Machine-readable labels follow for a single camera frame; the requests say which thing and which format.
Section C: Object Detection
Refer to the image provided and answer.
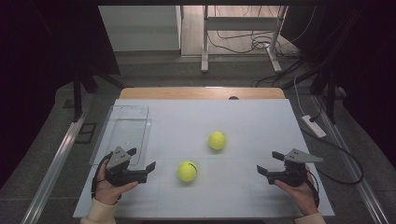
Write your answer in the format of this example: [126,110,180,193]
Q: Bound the black metal stand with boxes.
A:
[310,66,340,125]
[71,69,126,123]

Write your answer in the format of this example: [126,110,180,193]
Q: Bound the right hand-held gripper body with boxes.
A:
[266,148,324,188]

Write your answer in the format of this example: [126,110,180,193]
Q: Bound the black gripper strap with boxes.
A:
[91,152,114,200]
[306,170,321,209]

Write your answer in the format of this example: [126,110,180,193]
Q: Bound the person's right hand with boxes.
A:
[274,166,319,217]

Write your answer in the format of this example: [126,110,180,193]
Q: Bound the dark curtain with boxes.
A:
[0,0,121,189]
[280,0,396,172]

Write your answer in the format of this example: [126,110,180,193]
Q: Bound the black left gripper strap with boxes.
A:
[91,152,114,200]

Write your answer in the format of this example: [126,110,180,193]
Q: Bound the person's left hand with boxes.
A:
[93,159,139,205]

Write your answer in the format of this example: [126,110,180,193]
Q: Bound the black square floor frame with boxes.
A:
[74,122,98,145]

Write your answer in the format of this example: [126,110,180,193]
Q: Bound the white power strip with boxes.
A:
[301,114,328,139]

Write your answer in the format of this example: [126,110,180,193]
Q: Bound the white cabinet panel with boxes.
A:
[98,5,182,52]

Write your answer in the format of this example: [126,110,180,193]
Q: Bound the plain yellow tennis ball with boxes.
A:
[207,131,227,151]

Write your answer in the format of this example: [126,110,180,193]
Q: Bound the white board sheet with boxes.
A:
[73,98,335,218]

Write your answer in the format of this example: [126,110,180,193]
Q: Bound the aluminium floor rail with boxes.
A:
[312,94,390,224]
[20,92,95,224]

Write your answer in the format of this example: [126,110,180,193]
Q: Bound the black power cable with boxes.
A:
[300,105,364,186]

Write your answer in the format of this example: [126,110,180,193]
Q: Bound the tangle of floor cables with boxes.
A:
[207,5,317,59]

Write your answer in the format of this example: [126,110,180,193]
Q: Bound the tennis ball with dark mark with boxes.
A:
[177,160,199,183]

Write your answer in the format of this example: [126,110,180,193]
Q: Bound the black right gripper strap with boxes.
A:
[306,170,321,209]

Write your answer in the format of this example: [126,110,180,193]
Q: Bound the clear plastic tray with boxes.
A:
[89,105,152,171]

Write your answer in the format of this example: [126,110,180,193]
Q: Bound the white metal stand frame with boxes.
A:
[201,5,290,74]

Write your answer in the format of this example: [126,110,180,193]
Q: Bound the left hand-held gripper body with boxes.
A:
[105,146,148,188]

